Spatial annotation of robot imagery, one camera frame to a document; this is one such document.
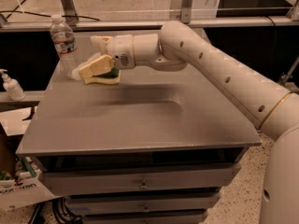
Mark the metal frame rail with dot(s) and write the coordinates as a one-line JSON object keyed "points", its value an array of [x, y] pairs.
{"points": [[260, 21]]}

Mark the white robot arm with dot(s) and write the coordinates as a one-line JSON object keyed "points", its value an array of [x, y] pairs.
{"points": [[273, 109]]}

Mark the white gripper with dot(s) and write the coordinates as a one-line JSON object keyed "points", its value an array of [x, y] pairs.
{"points": [[121, 51]]}

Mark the white pump dispenser bottle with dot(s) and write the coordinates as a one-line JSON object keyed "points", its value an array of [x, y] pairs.
{"points": [[12, 86]]}

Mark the green and yellow sponge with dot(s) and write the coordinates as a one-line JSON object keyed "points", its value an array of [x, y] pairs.
{"points": [[110, 78]]}

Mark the clear plastic water bottle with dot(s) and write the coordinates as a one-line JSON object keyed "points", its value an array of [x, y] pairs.
{"points": [[65, 44]]}

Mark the white cardboard box with items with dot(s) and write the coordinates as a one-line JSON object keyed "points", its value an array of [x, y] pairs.
{"points": [[22, 188]]}

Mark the grey drawer cabinet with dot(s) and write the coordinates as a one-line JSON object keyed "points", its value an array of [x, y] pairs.
{"points": [[154, 149]]}

